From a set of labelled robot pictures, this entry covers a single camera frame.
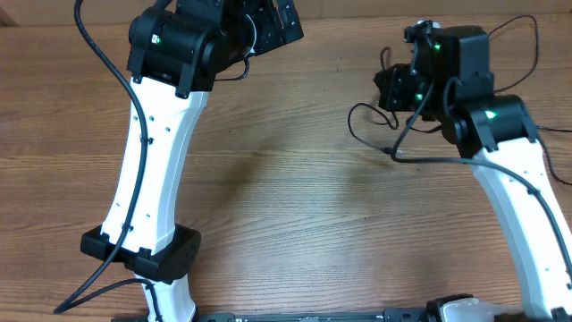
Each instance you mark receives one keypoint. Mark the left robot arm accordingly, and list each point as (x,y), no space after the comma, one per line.
(178,51)

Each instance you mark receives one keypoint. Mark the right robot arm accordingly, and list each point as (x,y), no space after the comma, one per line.
(449,81)

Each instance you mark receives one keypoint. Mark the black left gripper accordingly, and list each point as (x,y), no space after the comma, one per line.
(261,11)

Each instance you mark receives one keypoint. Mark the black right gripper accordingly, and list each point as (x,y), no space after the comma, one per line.
(391,85)

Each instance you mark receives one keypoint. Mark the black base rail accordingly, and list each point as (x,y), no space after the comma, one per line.
(386,315)

